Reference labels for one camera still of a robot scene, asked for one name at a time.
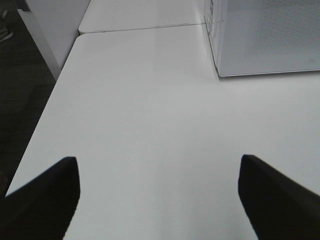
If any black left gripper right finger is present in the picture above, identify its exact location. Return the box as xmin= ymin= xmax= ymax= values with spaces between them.
xmin=238 ymin=154 xmax=320 ymax=240

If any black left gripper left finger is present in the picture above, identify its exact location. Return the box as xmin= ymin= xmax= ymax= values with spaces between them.
xmin=0 ymin=156 xmax=81 ymax=240

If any white microwave door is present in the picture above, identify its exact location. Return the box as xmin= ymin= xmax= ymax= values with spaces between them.
xmin=212 ymin=0 xmax=320 ymax=77

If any white adjacent table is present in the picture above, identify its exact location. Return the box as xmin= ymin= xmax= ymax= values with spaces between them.
xmin=78 ymin=0 xmax=205 ymax=35

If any white microwave oven body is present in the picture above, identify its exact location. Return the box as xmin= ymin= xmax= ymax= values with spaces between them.
xmin=204 ymin=0 xmax=226 ymax=70

